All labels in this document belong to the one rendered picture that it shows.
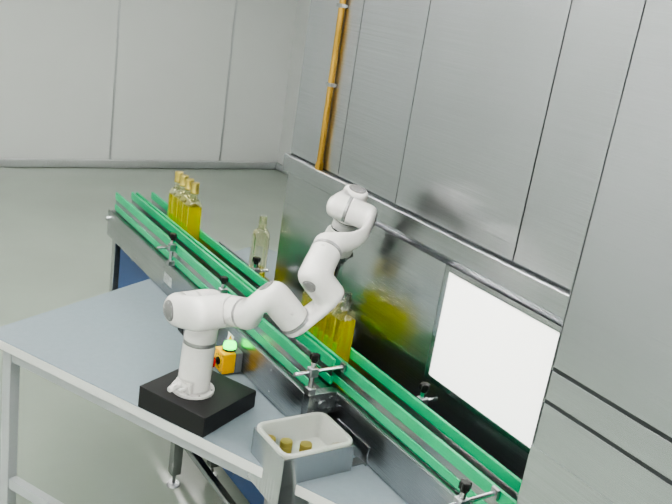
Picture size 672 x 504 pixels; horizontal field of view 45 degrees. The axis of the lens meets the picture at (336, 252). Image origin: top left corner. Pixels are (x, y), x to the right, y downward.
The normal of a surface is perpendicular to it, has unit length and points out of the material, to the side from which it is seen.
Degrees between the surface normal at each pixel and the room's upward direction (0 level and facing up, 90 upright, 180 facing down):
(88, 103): 90
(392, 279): 90
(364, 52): 90
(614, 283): 90
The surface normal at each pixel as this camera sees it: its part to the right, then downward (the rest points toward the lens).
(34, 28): 0.53, 0.33
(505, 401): -0.84, 0.05
